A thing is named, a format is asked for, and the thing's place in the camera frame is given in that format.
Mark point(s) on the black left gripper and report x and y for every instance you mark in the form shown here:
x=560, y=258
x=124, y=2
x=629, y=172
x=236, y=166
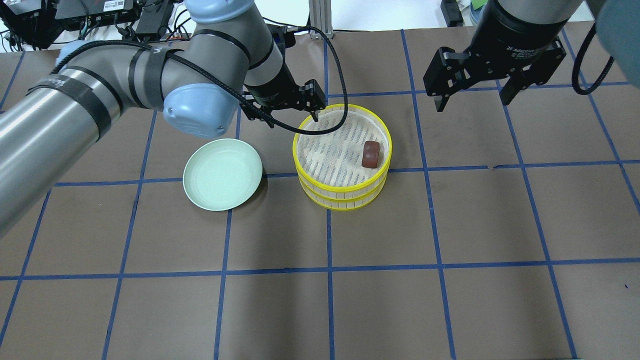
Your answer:
x=274, y=93

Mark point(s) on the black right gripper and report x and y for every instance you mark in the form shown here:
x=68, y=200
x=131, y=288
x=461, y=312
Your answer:
x=505, y=36

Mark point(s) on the yellow steamer layer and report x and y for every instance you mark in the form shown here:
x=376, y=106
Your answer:
x=333, y=161
x=343, y=201

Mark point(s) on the brown chocolate bun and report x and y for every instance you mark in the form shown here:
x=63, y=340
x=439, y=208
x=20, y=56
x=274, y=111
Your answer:
x=370, y=154

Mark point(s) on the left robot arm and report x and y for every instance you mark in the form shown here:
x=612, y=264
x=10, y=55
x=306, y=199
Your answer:
x=232, y=62

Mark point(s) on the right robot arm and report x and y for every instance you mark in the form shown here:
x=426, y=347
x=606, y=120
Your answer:
x=616, y=26

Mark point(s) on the mint green plate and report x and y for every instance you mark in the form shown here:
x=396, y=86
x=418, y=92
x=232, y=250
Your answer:
x=222, y=174

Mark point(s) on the aluminium frame post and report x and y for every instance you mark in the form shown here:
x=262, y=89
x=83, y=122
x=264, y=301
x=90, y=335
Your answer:
x=320, y=17

